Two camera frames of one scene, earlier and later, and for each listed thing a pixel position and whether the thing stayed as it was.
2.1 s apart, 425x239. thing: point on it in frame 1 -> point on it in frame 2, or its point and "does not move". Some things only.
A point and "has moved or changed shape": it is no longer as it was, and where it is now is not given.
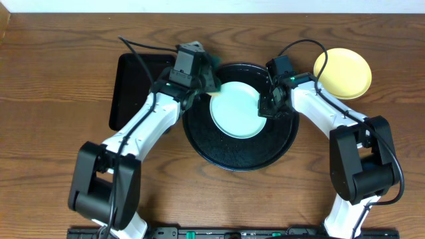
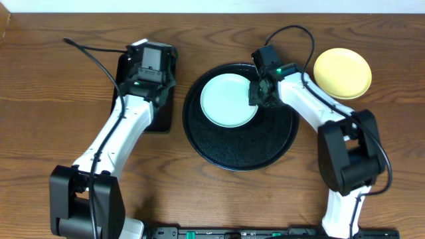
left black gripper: [206, 81] -> [123, 85]
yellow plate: [347, 75] does not move
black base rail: [235, 233] does not move
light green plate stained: [234, 110] has moved or changed shape
